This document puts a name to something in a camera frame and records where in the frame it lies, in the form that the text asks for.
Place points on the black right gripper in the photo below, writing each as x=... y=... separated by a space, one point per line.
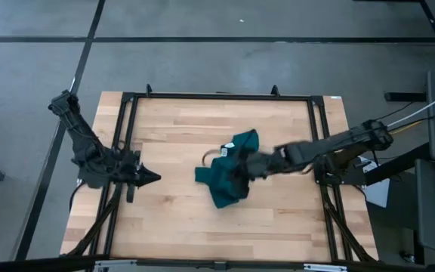
x=272 y=162

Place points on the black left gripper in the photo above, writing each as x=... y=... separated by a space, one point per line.
x=132 y=177

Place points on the green microfiber towel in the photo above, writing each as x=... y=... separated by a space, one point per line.
x=225 y=181

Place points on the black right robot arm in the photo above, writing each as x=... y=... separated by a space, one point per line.
x=338 y=145

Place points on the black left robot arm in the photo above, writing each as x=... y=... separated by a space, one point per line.
x=85 y=147

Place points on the small white towel tag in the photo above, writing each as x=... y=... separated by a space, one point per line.
x=229 y=145

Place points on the white towel care label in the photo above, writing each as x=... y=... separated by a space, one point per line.
x=224 y=152

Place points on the white table sticker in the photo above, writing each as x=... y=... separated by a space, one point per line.
x=335 y=97

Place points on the white paper sheet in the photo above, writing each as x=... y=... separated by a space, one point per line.
x=378 y=194

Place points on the black desk leg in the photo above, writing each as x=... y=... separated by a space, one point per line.
x=398 y=164

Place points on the black floor bar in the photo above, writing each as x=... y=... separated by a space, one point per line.
x=405 y=96

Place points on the black caster wheel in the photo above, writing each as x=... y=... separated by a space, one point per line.
x=407 y=257

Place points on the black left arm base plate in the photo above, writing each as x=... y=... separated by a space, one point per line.
x=93 y=183

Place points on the black aluminium table frame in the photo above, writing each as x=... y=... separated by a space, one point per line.
x=221 y=96

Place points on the silver rig bracket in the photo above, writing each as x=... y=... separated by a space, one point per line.
x=115 y=264
x=325 y=267

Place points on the black camera rig bar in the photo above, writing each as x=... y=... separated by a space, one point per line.
x=183 y=263

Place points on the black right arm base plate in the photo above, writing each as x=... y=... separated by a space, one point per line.
x=353 y=178

